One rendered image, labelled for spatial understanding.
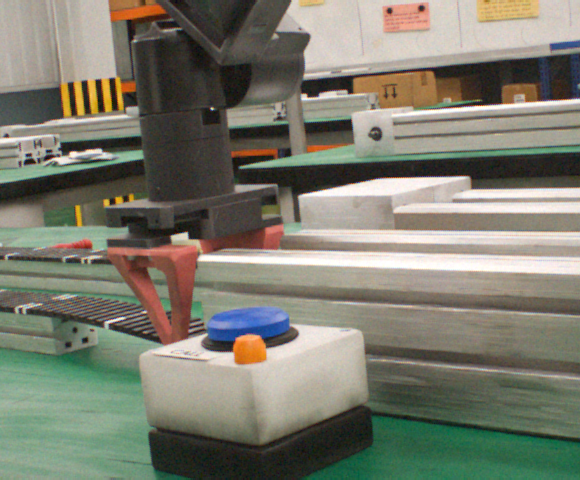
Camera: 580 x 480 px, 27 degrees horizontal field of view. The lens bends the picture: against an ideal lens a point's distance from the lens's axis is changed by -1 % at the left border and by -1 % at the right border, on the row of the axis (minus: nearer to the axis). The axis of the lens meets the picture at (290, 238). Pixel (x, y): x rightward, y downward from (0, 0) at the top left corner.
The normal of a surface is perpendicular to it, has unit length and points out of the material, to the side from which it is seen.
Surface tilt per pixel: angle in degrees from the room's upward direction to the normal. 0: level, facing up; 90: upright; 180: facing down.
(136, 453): 0
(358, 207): 90
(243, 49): 132
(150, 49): 90
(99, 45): 90
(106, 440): 0
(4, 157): 90
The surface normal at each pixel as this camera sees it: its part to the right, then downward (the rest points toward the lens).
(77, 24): -0.58, 0.17
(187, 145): 0.07, 0.13
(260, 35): 0.65, 0.66
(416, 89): 0.76, 0.02
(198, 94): 0.49, 0.07
